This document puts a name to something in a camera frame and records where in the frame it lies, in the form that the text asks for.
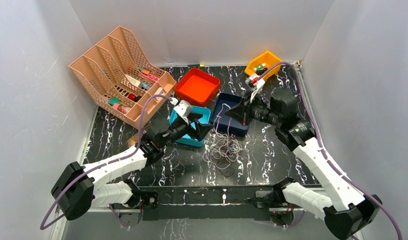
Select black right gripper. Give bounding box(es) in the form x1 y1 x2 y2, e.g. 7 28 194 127
225 90 282 127

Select white thin cable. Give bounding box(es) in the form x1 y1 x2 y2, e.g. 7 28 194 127
203 103 247 170

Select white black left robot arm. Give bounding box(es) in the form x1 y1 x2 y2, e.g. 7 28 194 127
51 112 213 221

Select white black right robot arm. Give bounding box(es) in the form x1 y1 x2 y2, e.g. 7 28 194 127
224 88 380 240

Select cyan square tray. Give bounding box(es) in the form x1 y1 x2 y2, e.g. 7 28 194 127
169 106 211 147

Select navy blue square tray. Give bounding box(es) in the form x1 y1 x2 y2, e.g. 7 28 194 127
210 93 249 137

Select red square tray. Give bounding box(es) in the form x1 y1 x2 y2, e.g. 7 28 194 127
175 68 221 107

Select black tube in bin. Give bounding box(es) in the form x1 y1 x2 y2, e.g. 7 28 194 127
255 67 268 76

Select green white tube in bin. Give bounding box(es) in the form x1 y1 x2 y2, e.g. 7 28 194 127
253 63 266 72

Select yellow plastic bin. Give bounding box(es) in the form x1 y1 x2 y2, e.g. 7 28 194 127
245 50 282 77

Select pink marker in organizer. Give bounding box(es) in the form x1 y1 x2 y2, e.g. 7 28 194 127
139 68 158 82

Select red ball in organizer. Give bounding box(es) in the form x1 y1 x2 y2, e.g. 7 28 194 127
127 93 136 102

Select white box in organizer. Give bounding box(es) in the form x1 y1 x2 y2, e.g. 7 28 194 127
125 74 143 89

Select green pink tape rolls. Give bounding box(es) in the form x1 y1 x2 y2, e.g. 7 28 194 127
107 97 131 114

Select peach plastic file organizer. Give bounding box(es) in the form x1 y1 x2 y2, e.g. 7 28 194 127
69 26 176 128

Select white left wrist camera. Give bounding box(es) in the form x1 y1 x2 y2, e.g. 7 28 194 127
174 100 192 123

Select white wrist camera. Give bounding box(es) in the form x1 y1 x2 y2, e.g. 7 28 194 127
174 100 192 123
245 73 266 103

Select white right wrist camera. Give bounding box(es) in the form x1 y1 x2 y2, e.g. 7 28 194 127
245 73 266 103

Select brown thin cable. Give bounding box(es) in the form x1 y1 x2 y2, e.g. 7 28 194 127
212 139 241 178

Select aluminium frame rail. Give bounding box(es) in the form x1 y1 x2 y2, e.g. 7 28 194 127
56 188 357 213

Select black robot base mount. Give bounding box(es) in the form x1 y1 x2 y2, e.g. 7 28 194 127
109 185 307 229

